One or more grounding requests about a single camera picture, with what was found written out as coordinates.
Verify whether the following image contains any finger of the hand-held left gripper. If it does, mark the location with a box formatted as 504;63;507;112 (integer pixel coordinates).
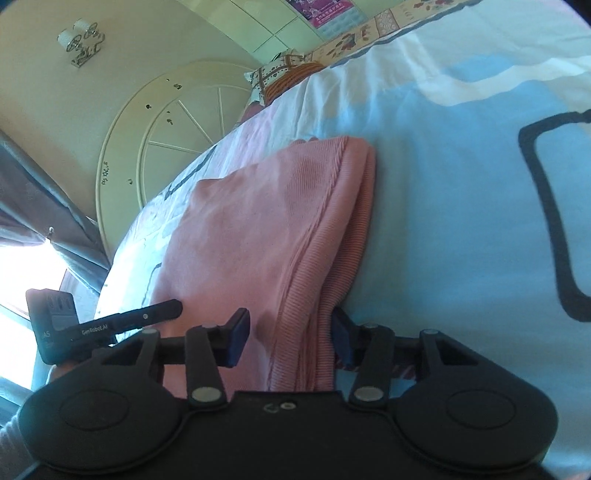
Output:
117;298;184;333

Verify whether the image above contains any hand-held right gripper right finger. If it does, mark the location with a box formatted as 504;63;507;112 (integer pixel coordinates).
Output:
332;306;482;410

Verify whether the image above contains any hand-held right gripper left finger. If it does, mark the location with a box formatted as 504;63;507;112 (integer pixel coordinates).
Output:
92;308;251;410

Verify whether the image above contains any pink knit sweater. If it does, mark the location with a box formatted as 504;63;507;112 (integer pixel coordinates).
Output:
151;136;378;394

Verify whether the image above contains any person's left forearm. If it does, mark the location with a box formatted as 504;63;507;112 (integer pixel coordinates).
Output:
0;411;31;469

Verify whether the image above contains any person's left hand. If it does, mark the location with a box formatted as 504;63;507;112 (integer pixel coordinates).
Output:
46;363;77;385

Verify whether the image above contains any bright window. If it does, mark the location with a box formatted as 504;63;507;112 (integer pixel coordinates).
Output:
0;244;71;393

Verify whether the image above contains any grey curtain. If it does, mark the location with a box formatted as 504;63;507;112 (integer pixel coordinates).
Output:
0;129;112;297

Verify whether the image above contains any cream round headboard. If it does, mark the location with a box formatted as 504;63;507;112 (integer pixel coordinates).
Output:
95;61;258;260

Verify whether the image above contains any patterned pillow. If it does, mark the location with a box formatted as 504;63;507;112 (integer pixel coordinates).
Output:
244;48;326;108

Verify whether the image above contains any cream glossy wardrobe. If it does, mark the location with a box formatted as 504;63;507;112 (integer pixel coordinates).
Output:
174;0;324;66

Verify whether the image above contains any patterned bedspread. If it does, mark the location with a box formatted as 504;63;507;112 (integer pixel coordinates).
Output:
302;0;485;71

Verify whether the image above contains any pink wall poster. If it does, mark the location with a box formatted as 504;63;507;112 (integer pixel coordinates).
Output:
286;0;357;40

